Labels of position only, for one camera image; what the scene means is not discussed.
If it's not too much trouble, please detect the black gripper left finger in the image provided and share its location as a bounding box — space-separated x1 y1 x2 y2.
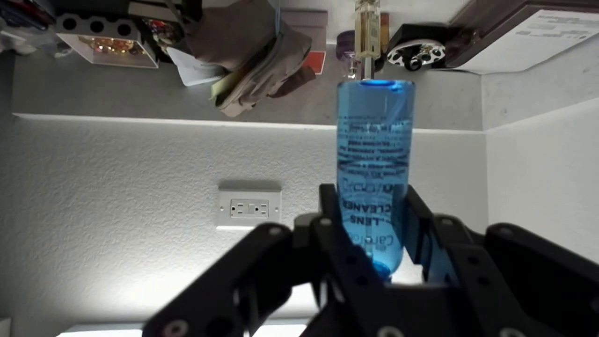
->
143 183 390 337

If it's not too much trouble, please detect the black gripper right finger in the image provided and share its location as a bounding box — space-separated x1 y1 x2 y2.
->
405 189 599 337

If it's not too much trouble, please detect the blue lens cleaner bottle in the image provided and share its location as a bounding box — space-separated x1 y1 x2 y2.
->
336 76 418 279

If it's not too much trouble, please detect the brown tray with paper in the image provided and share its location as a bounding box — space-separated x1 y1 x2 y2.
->
446 0 599 76

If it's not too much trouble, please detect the black part with white rings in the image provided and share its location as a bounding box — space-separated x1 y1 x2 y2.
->
386 22 450 71

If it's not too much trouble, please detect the white wall outlet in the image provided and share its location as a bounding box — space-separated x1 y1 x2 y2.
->
216 177 285 232

